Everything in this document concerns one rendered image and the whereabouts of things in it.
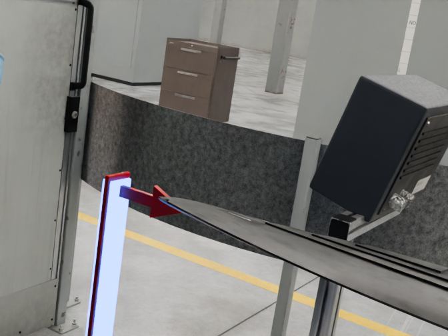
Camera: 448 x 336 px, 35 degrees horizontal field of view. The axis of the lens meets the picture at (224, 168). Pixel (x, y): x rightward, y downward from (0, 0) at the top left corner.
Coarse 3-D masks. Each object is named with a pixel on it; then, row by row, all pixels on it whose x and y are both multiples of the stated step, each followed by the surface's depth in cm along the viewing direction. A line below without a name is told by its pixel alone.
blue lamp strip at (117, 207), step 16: (112, 192) 51; (112, 208) 51; (112, 224) 52; (112, 240) 52; (112, 256) 53; (112, 272) 53; (112, 288) 54; (112, 304) 54; (96, 320) 53; (112, 320) 55
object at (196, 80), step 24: (168, 48) 728; (192, 48) 714; (216, 48) 701; (168, 72) 731; (192, 72) 717; (216, 72) 707; (168, 96) 735; (192, 96) 721; (216, 96) 719; (216, 120) 732
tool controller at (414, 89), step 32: (352, 96) 102; (384, 96) 99; (416, 96) 101; (352, 128) 102; (384, 128) 100; (416, 128) 97; (352, 160) 103; (384, 160) 100; (416, 160) 104; (320, 192) 106; (352, 192) 103; (384, 192) 101; (416, 192) 117
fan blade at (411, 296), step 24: (192, 216) 37; (216, 216) 40; (240, 240) 37; (264, 240) 38; (288, 240) 40; (312, 240) 42; (336, 240) 44; (312, 264) 36; (336, 264) 38; (360, 264) 39; (384, 264) 40; (408, 264) 41; (432, 264) 43; (360, 288) 35; (384, 288) 36; (408, 288) 37; (432, 288) 38; (408, 312) 34; (432, 312) 35
